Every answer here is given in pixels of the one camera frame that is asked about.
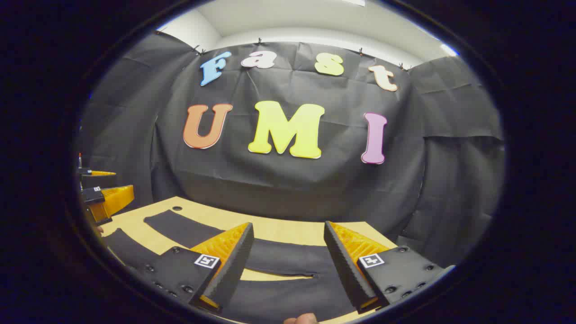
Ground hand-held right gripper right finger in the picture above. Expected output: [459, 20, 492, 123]
[323, 220, 455, 314]

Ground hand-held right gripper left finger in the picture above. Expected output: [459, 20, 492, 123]
[128, 222, 255, 313]

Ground black jeans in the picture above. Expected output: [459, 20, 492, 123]
[103, 209, 360, 324]

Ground black backdrop cloth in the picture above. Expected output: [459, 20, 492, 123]
[76, 31, 505, 270]

